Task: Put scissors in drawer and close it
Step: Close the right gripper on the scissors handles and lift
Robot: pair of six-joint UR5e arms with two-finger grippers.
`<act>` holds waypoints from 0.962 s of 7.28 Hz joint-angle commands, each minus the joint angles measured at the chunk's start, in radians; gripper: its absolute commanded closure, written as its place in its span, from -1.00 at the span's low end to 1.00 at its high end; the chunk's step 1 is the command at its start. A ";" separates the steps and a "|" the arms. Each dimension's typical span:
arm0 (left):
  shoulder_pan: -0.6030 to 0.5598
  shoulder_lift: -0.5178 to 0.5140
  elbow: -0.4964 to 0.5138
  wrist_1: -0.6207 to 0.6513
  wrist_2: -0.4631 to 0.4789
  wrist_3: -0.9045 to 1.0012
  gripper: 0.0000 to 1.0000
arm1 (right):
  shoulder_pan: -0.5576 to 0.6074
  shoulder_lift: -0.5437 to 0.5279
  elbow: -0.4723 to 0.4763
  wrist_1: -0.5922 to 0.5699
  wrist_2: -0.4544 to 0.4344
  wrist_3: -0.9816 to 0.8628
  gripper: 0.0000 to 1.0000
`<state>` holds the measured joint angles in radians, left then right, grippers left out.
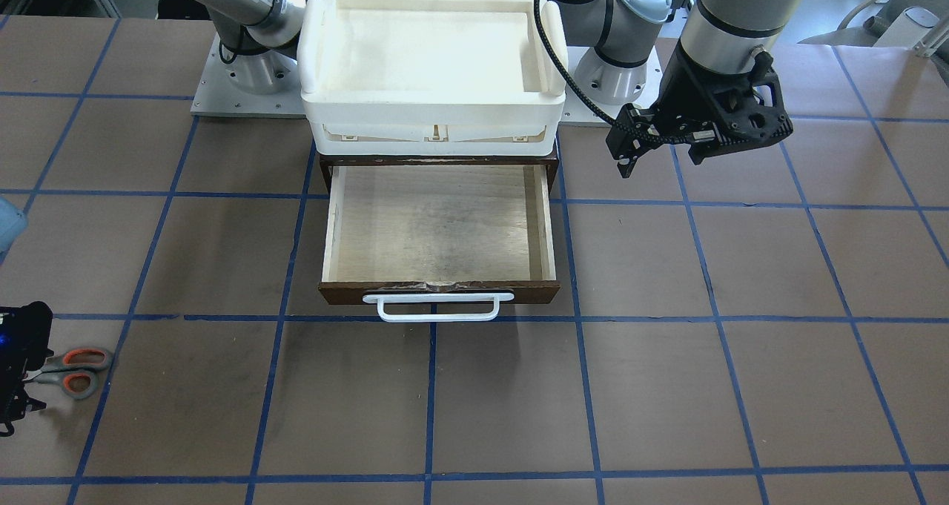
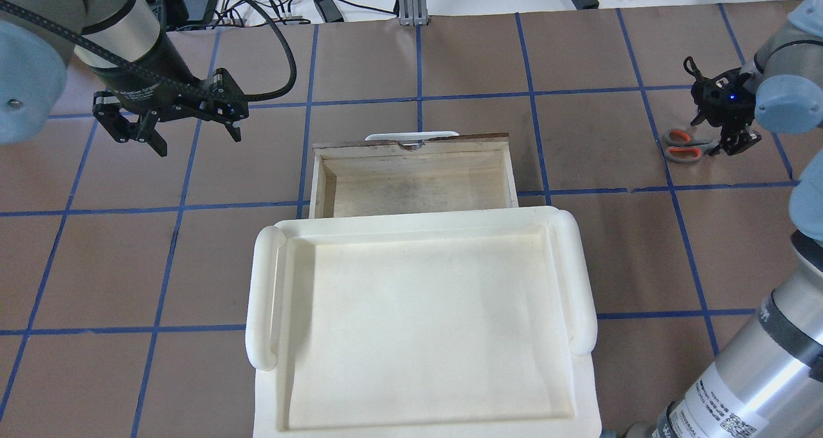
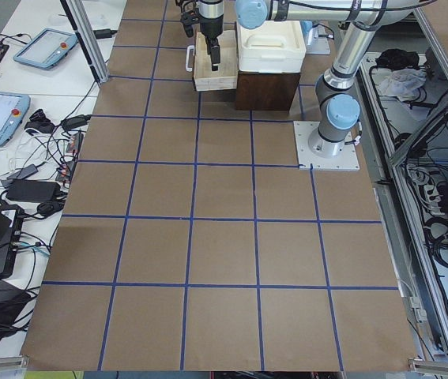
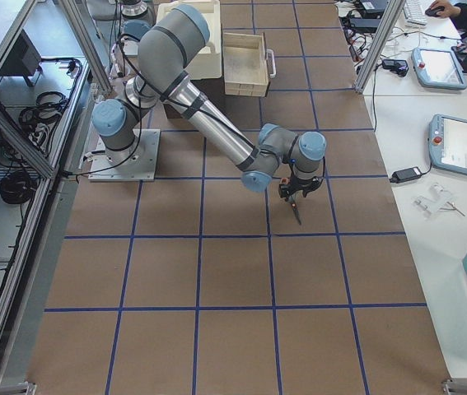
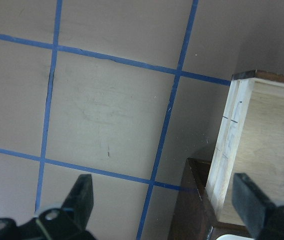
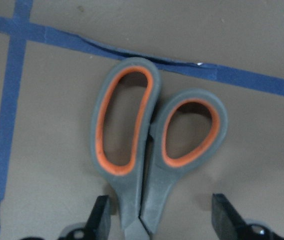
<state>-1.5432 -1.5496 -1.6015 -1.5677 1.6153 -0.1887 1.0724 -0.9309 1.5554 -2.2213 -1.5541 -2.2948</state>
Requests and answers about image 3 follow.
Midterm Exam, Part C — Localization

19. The aluminium frame post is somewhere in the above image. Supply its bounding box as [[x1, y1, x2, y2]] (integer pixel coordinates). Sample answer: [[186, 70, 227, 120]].
[[60, 0, 109, 84]]

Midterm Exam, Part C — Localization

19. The white drawer handle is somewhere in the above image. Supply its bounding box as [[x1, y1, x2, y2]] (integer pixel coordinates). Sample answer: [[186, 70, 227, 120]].
[[185, 45, 195, 73]]

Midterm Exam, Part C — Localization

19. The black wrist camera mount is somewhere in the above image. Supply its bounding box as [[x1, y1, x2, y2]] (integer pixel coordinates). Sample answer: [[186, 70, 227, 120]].
[[175, 0, 201, 38]]

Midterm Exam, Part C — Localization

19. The blue teach pendant upper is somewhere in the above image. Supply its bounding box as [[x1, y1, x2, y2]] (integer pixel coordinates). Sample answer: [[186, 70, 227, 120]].
[[13, 28, 78, 69]]

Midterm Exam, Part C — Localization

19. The dark brown wooden cabinet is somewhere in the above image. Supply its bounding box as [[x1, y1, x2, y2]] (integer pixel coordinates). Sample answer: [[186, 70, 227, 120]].
[[235, 71, 301, 111]]

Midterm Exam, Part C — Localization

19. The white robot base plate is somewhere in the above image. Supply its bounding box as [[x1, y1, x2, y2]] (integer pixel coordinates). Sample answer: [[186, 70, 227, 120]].
[[293, 121, 360, 171]]

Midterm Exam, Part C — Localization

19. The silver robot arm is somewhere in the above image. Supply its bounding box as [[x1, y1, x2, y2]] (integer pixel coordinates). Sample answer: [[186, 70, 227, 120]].
[[235, 0, 428, 159]]

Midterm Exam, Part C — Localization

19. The light wooden drawer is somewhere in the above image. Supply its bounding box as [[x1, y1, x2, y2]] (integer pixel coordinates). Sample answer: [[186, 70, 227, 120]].
[[193, 30, 239, 92]]

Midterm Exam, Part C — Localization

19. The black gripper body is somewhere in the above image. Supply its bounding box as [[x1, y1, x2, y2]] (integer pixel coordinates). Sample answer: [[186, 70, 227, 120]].
[[200, 16, 224, 39]]

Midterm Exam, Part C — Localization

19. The black power adapter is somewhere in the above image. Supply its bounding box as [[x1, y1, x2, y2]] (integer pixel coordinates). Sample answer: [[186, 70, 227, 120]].
[[6, 180, 61, 203]]

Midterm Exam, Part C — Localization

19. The aluminium cable rack frame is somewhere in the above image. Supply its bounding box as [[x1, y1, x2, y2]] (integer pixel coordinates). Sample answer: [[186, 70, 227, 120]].
[[359, 1, 448, 358]]

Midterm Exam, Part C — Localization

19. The white plastic tray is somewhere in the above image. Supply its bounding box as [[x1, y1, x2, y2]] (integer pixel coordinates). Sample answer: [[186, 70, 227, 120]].
[[237, 21, 306, 73]]

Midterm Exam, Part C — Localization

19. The white crumpled cloth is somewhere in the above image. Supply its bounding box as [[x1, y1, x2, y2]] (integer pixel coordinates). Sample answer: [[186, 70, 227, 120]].
[[377, 68, 427, 101]]

